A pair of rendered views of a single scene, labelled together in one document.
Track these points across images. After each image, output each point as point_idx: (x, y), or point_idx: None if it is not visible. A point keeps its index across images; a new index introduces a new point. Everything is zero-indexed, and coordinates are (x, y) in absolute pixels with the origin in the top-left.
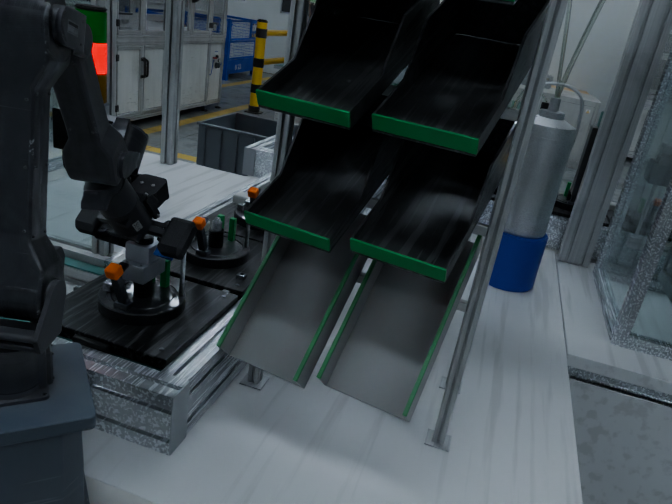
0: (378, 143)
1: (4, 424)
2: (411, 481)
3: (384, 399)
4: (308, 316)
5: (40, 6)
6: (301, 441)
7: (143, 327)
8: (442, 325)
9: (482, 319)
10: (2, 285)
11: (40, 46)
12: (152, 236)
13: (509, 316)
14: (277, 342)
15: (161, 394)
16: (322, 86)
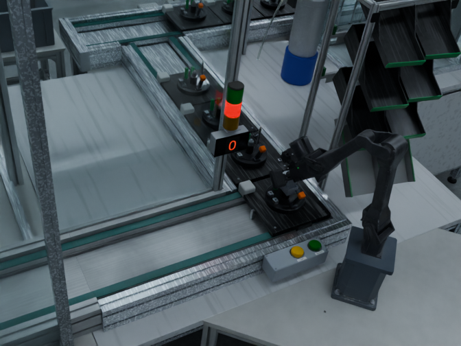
0: (356, 86)
1: (391, 256)
2: (395, 198)
3: (398, 179)
4: (363, 167)
5: (407, 143)
6: (359, 209)
7: (304, 208)
8: (409, 146)
9: (322, 110)
10: (384, 222)
11: (404, 154)
12: None
13: (325, 101)
14: (359, 182)
15: (348, 224)
16: (377, 90)
